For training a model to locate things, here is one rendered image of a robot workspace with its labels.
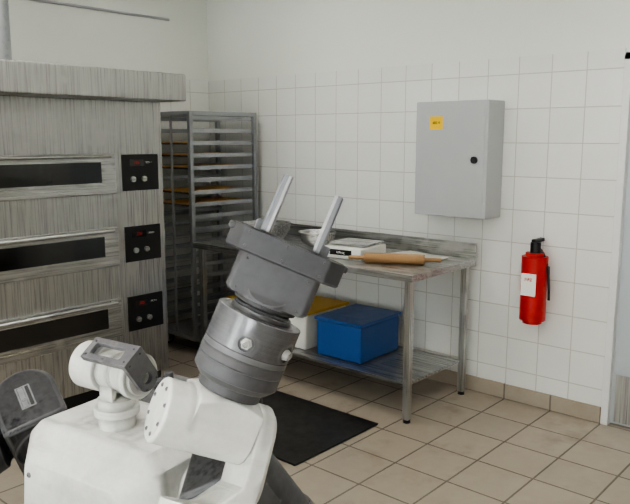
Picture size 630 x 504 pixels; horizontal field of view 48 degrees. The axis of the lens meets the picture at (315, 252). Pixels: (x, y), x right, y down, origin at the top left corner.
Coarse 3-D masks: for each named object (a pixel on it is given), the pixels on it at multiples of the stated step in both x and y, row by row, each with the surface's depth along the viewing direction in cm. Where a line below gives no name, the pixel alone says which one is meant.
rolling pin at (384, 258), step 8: (352, 256) 432; (360, 256) 431; (368, 256) 428; (376, 256) 427; (384, 256) 426; (392, 256) 425; (400, 256) 424; (408, 256) 423; (416, 256) 422; (424, 256) 424; (408, 264) 425; (416, 264) 424
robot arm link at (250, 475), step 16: (272, 416) 72; (272, 432) 71; (256, 448) 70; (272, 448) 71; (240, 464) 72; (256, 464) 70; (224, 480) 74; (240, 480) 70; (256, 480) 70; (160, 496) 69; (208, 496) 72; (224, 496) 69; (240, 496) 69; (256, 496) 69
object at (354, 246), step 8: (336, 240) 464; (344, 240) 464; (352, 240) 464; (360, 240) 464; (368, 240) 464; (376, 240) 464; (336, 248) 448; (344, 248) 444; (352, 248) 442; (360, 248) 442; (368, 248) 445; (376, 248) 453; (384, 248) 462; (328, 256) 452; (336, 256) 448; (344, 256) 445
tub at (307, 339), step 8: (320, 296) 517; (312, 304) 492; (320, 304) 492; (328, 304) 492; (336, 304) 492; (344, 304) 497; (312, 312) 472; (320, 312) 481; (296, 320) 475; (304, 320) 470; (312, 320) 474; (304, 328) 471; (312, 328) 475; (304, 336) 472; (312, 336) 476; (296, 344) 477; (304, 344) 473; (312, 344) 477
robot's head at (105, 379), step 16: (80, 352) 99; (96, 352) 98; (112, 352) 98; (80, 368) 98; (96, 368) 97; (112, 368) 96; (80, 384) 99; (96, 384) 98; (112, 384) 96; (112, 400) 97; (128, 400) 98; (112, 416) 96
